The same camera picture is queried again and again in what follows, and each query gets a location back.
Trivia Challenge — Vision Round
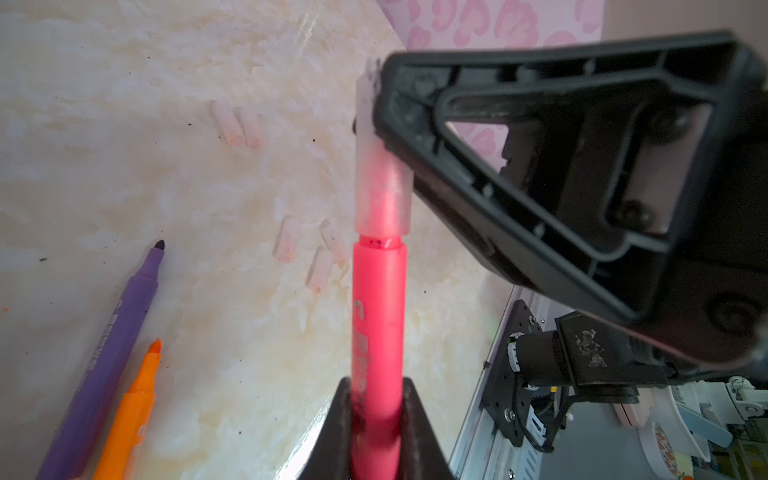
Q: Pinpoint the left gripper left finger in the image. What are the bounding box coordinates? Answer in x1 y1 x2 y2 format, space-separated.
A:
298 377 352 480

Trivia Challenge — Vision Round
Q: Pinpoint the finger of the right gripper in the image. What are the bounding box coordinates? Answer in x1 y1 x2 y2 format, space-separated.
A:
373 32 767 369

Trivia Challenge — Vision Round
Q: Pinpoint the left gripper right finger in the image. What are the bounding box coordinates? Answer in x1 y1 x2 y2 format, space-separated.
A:
398 377 455 480

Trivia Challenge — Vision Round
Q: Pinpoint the pink pen group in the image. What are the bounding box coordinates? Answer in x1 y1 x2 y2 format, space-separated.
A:
350 236 408 479

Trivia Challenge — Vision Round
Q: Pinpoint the purple pen group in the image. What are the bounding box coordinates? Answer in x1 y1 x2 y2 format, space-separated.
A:
36 240 165 479

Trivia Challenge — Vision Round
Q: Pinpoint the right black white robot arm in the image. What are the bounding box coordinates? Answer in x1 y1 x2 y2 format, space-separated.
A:
373 32 767 397

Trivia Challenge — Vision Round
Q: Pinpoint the orange pen right group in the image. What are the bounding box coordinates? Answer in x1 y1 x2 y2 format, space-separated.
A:
93 338 162 479

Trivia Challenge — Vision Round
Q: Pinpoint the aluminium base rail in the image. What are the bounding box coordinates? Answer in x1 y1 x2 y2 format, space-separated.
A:
449 286 542 479

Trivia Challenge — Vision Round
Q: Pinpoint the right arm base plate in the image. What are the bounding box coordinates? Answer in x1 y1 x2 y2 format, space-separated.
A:
480 299 569 453

